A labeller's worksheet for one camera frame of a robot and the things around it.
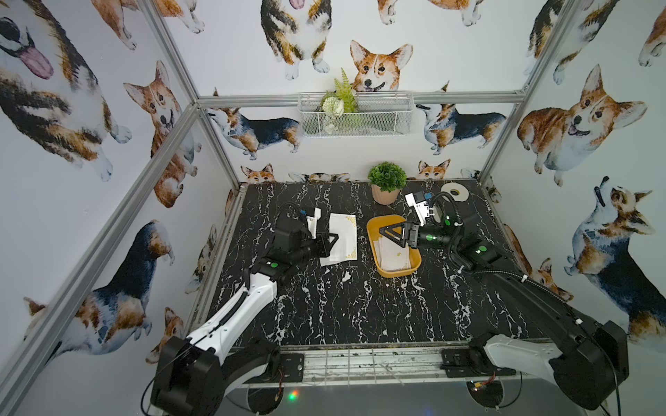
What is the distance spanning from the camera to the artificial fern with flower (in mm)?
808

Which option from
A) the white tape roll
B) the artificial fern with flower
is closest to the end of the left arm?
the artificial fern with flower

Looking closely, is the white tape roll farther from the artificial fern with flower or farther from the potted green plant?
the artificial fern with flower

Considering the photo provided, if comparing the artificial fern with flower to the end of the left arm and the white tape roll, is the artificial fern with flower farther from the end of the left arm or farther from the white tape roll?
the white tape roll

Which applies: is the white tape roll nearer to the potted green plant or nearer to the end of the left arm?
the potted green plant

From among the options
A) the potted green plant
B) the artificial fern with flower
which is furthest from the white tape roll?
the artificial fern with flower
